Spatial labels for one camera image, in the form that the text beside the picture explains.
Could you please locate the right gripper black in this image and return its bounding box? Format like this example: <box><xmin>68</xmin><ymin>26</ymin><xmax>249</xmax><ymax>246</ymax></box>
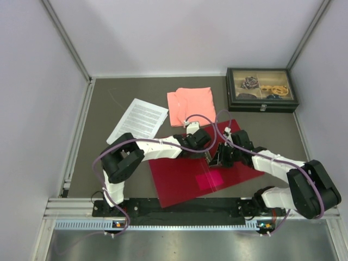
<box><xmin>209</xmin><ymin>142</ymin><xmax>243</xmax><ymax>168</ymax></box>

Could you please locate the red plastic folder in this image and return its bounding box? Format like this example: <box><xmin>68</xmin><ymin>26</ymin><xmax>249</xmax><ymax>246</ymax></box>
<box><xmin>148</xmin><ymin>119</ymin><xmax>266</xmax><ymax>209</ymax></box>

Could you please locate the white printed paper stack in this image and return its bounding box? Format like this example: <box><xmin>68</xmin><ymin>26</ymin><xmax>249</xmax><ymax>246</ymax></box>
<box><xmin>106</xmin><ymin>98</ymin><xmax>169</xmax><ymax>145</ymax></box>

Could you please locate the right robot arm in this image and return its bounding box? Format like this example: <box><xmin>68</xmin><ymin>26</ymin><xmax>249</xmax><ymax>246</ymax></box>
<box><xmin>209</xmin><ymin>127</ymin><xmax>341</xmax><ymax>219</ymax></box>

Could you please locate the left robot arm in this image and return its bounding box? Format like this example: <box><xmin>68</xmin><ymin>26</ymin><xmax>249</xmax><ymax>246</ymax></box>
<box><xmin>97</xmin><ymin>122</ymin><xmax>212</xmax><ymax>216</ymax></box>

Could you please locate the pink folded cloth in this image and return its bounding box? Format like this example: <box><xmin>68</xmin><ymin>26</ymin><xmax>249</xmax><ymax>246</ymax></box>
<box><xmin>167</xmin><ymin>87</ymin><xmax>216</xmax><ymax>127</ymax></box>

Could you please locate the black glass-lid jewelry box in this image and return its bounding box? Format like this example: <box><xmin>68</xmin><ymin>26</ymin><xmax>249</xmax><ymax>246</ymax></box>
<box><xmin>226</xmin><ymin>67</ymin><xmax>299</xmax><ymax>113</ymax></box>

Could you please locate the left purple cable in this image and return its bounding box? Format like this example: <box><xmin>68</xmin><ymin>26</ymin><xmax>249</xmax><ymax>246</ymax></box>
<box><xmin>92</xmin><ymin>114</ymin><xmax>218</xmax><ymax>240</ymax></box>

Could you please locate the purple cable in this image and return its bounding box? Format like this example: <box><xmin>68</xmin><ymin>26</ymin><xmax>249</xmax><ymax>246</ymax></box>
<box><xmin>214</xmin><ymin>109</ymin><xmax>326</xmax><ymax>237</ymax></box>
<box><xmin>92</xmin><ymin>114</ymin><xmax>218</xmax><ymax>240</ymax></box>

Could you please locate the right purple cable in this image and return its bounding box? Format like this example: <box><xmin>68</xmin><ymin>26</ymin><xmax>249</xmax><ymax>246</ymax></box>
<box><xmin>214</xmin><ymin>109</ymin><xmax>326</xmax><ymax>237</ymax></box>

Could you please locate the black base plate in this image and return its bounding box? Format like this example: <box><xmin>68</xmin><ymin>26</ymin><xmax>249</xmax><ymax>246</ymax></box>
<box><xmin>92</xmin><ymin>197</ymin><xmax>286</xmax><ymax>226</ymax></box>

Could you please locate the aluminium frame rail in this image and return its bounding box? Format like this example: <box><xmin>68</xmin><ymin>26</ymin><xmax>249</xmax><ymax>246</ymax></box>
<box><xmin>43</xmin><ymin>198</ymin><xmax>341</xmax><ymax>220</ymax></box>

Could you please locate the grey slotted cable duct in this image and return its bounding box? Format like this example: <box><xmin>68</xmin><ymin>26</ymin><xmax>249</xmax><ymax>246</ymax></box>
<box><xmin>54</xmin><ymin>219</ymin><xmax>273</xmax><ymax>231</ymax></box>

